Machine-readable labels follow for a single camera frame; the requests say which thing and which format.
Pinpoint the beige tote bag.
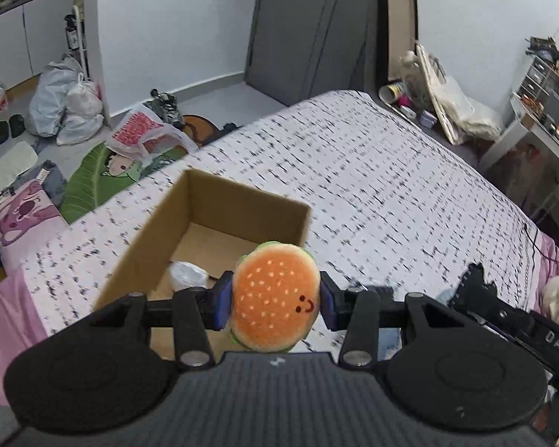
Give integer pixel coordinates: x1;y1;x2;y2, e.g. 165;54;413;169
414;42;504;146

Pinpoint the green leaf mat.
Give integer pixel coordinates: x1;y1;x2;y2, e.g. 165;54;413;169
59;143;187;224

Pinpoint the white patterned bed cover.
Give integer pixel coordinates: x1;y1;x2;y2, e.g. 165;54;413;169
23;91;540;334

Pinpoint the plush hamburger toy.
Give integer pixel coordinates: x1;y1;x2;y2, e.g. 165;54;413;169
230;242;321;352

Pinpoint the paper cup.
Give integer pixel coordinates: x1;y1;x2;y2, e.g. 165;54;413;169
379;81;407;105

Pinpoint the pink cartoon cushion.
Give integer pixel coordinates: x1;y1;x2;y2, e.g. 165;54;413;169
0;180;68;276

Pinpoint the white desk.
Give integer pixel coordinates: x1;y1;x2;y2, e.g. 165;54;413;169
476;95;559;243

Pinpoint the brown cardboard box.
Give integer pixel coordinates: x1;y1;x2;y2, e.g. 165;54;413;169
92;171;311;366

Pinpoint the white plastic bag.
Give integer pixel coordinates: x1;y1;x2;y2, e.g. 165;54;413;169
56;79;104;146
168;261;209;292

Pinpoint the red patterned plastic bag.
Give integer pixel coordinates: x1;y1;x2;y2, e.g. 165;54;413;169
105;104;199;167

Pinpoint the framed board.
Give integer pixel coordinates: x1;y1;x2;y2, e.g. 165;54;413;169
376;0;418;84

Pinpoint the dark grey door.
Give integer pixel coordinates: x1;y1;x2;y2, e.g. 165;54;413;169
245;0;369;106

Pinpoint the grey plastic bag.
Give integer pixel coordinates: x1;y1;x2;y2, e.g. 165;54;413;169
26;54;82;137

